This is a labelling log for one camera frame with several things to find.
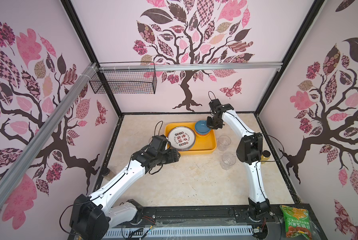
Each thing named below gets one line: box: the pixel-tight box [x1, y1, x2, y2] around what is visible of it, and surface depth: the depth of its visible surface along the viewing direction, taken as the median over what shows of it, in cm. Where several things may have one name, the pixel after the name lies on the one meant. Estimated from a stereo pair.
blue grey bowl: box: [195, 120, 211, 135], surface depth 101 cm
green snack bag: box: [279, 205, 312, 240], surface depth 70 cm
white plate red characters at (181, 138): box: [167, 126, 196, 151], surface depth 103 cm
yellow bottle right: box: [260, 150, 271, 164], surface depth 87 cm
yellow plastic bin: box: [164, 122, 217, 155], surface depth 102 cm
